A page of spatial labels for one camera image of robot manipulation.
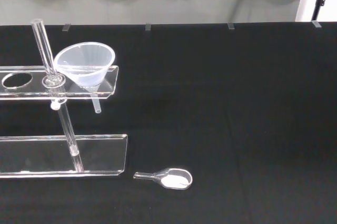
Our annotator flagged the glass weighing funnel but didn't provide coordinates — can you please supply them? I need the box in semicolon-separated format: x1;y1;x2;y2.
133;167;193;190

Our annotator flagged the clear acrylic funnel stand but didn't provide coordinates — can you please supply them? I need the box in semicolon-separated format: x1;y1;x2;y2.
0;18;128;181

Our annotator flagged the black bench cloth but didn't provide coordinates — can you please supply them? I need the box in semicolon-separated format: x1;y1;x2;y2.
0;21;337;224

